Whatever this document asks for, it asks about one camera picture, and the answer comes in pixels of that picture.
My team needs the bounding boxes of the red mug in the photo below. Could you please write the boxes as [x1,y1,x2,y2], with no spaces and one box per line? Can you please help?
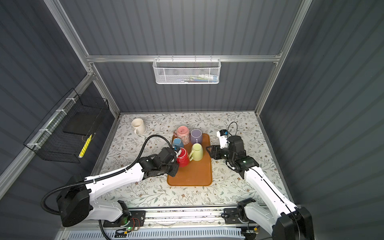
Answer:
[177,148,190,168]

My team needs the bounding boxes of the light green mug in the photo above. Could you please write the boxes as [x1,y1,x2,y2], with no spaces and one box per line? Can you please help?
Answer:
[189,143,204,162]

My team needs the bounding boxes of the white mug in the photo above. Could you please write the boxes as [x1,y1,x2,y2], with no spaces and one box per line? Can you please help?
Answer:
[131,118,146,135]

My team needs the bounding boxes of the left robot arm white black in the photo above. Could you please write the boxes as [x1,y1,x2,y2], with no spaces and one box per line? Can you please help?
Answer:
[41,147,182,227]

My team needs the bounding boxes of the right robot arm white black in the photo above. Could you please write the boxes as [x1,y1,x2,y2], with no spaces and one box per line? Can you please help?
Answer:
[206,136,315,240]

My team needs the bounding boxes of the blue textured mug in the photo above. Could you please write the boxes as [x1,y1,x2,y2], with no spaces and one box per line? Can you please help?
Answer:
[172,138,184,151]

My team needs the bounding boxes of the purple mug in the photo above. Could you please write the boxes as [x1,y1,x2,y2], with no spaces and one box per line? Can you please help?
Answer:
[190,129,203,144]

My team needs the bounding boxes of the pink ghost pattern mug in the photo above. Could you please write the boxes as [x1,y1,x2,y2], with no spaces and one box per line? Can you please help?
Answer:
[174,126,190,145]

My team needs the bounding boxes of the orange plastic tray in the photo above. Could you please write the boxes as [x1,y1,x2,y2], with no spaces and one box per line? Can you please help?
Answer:
[167,133,213,187]

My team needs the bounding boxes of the pens in white basket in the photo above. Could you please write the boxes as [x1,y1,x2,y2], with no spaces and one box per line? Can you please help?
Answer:
[177,75,219,84]

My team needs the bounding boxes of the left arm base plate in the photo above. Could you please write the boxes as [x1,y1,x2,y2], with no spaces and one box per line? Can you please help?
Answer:
[103,211,147,228]

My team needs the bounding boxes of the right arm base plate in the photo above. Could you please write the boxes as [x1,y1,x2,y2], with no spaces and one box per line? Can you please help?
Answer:
[221,206,265,225]

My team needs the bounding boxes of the white wire basket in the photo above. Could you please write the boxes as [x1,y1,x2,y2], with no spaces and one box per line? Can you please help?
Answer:
[153,60,222,85]

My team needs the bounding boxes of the black wire basket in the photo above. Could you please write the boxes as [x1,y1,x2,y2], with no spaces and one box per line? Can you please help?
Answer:
[24,90,110,164]

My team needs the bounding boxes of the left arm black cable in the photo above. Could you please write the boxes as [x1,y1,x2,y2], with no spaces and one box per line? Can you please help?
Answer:
[40,134,173,240]

